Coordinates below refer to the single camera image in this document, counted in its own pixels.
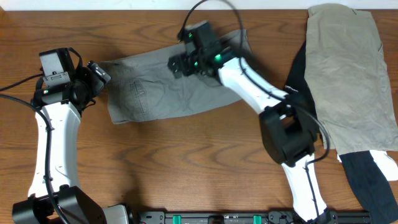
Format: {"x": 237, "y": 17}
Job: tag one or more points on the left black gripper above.
{"x": 97, "y": 84}

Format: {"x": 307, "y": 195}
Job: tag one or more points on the black garment with logo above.
{"x": 296, "y": 83}

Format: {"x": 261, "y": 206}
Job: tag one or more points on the white garment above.
{"x": 385, "y": 163}

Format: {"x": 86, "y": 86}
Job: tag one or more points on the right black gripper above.
{"x": 183, "y": 59}

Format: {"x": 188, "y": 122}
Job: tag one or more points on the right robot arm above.
{"x": 288, "y": 129}

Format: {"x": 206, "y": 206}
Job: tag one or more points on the khaki shorts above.
{"x": 347, "y": 77}

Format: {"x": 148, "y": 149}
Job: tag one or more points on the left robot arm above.
{"x": 61, "y": 95}

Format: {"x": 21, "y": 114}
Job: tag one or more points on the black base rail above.
{"x": 273, "y": 217}

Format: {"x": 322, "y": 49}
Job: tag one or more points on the dark navy garment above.
{"x": 370, "y": 186}

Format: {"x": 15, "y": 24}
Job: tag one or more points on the grey shorts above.
{"x": 142, "y": 88}

